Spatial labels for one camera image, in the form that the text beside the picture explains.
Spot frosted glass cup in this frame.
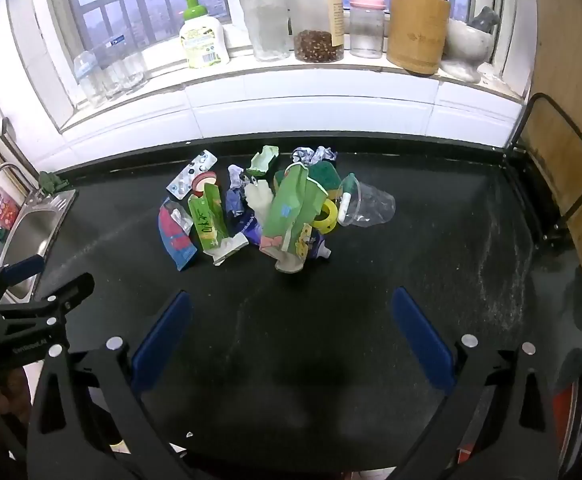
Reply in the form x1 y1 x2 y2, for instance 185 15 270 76
239 0 292 62

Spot crumpled white purple paper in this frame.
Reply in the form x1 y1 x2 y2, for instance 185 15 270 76
291 146 338 167

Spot green snack packet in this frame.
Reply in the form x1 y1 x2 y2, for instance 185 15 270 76
187 182 231 253

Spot purple foil wrapper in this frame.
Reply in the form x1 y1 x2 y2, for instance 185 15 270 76
231 210 267 247

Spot stainless steel sink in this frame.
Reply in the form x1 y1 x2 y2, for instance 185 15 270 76
0 187 78 306

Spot green and white pump bottle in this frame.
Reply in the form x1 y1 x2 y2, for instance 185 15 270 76
178 0 231 69

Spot grey stone mortar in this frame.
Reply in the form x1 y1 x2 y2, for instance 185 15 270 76
440 17 494 83

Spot tall green drink carton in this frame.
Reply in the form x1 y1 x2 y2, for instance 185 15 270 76
261 162 328 256

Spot green and yellow sponge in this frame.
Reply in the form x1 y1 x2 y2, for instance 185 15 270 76
307 161 343 200

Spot black wire rack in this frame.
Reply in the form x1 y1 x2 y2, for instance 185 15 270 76
502 92 582 250

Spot silver pill blister pack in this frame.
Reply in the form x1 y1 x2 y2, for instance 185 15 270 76
166 150 219 198

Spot clear plastic cup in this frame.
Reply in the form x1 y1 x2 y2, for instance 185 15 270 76
340 172 397 228

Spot small clear drinking glass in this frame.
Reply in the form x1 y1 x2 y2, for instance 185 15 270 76
121 50 151 92
100 46 124 98

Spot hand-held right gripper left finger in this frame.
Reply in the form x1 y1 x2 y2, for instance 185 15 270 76
25 290 194 480

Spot dark green cloth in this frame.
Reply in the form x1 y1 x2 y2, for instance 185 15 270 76
38 171 70 195

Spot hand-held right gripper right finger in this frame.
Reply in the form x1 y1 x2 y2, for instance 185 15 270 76
391 287 559 480

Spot red and white round lid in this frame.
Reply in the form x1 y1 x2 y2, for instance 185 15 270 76
192 171 218 196

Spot grey stone pestle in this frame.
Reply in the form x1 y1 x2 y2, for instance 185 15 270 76
471 6 502 36

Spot clear jar with dried spice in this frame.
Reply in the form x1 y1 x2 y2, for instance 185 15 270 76
285 0 347 64

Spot chrome faucet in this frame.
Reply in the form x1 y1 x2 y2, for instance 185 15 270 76
0 161 39 201

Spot blue white newspaper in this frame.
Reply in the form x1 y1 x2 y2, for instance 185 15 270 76
223 164 248 218

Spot yellow tape roll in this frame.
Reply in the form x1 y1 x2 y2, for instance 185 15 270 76
312 199 341 235

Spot pink cap baby bottle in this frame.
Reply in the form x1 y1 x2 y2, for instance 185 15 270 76
348 0 388 59

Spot white rubber glove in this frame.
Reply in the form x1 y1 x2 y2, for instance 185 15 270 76
243 180 277 226

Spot bamboo utensil holder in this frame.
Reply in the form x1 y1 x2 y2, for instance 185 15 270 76
387 0 452 77

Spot clear plastic water bottle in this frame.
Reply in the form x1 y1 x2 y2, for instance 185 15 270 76
72 50 108 108

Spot red and blue packet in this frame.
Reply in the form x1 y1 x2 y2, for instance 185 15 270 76
157 199 197 272

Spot small pale green carton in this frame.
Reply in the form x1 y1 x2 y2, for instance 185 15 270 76
247 145 279 178

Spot wooden cutting board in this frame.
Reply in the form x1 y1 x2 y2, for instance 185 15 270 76
521 0 582 280

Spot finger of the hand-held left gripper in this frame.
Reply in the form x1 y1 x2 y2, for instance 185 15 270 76
0 254 47 307
0 272 96 333

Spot window grille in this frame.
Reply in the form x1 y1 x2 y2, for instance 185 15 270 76
61 0 472 61

